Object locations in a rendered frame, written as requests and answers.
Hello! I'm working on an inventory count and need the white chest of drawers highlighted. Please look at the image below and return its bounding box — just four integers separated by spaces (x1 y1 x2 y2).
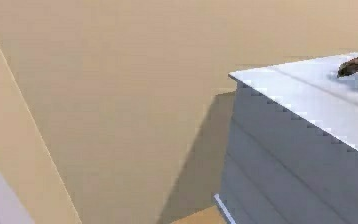
214 51 358 224

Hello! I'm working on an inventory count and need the brown branch-shaped ornament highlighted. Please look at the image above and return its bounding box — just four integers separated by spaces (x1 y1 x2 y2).
336 40 358 95

